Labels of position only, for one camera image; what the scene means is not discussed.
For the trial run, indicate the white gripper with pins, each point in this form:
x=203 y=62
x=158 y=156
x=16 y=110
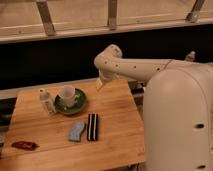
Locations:
x=103 y=62

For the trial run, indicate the black white striped eraser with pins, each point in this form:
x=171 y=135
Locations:
x=92 y=127

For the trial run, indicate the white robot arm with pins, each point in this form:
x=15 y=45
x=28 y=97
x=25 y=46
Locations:
x=177 y=108

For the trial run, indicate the white ceramic cup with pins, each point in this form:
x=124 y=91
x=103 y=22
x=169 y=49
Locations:
x=67 y=94

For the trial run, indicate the green saucer plate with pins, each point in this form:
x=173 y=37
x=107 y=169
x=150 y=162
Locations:
x=80 y=103

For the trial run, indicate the blue sponge cloth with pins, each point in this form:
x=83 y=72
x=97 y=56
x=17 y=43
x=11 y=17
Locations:
x=76 y=131

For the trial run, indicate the small clear plastic bottle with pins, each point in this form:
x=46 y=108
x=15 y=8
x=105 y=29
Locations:
x=47 y=101

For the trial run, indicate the red snack wrapper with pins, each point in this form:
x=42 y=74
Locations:
x=25 y=145

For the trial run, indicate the small bottle in background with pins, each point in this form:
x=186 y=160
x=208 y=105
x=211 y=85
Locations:
x=190 y=57

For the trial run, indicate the middle metal bracket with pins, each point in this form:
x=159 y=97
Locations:
x=112 y=14

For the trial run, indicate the metal bracket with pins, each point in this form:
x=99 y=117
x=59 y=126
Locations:
x=193 y=15
x=112 y=14
x=46 y=19

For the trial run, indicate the left metal bracket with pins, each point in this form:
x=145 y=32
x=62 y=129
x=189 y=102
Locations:
x=46 y=19

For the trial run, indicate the right metal bracket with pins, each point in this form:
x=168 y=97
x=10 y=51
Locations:
x=193 y=15

